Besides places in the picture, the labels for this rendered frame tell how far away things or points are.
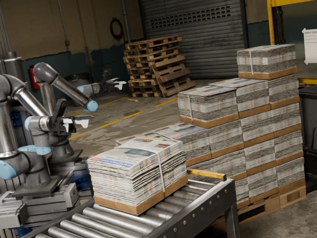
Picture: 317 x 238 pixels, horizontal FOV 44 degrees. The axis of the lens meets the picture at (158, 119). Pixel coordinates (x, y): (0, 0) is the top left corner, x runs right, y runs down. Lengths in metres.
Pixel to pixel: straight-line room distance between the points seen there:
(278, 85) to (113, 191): 1.76
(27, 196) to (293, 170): 2.09
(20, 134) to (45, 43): 7.51
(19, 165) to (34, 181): 0.15
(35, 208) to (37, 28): 7.79
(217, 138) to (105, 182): 1.24
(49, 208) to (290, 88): 1.99
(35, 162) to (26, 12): 7.70
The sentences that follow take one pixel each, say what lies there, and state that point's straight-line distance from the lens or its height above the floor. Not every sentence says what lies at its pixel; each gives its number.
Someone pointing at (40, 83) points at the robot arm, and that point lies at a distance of 2.80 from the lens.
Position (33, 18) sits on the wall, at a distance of 9.84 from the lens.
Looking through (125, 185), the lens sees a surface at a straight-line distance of 1.72.
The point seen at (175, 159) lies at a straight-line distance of 1.88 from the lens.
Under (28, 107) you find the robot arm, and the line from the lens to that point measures 2.14.
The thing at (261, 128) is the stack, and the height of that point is 0.72.
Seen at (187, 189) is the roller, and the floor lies 0.79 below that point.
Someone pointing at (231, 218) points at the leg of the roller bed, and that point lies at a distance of 2.02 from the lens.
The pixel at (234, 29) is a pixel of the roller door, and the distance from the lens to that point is 10.07.
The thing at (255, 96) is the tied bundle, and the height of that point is 0.97.
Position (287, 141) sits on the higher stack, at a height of 0.54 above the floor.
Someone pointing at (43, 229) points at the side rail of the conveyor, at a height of 0.80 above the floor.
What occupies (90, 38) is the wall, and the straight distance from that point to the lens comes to 10.61.
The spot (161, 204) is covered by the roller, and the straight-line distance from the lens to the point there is 1.82.
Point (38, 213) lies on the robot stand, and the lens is 2.36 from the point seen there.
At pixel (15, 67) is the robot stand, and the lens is 2.46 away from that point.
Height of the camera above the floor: 1.58
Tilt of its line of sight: 13 degrees down
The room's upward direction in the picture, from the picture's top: 9 degrees counter-clockwise
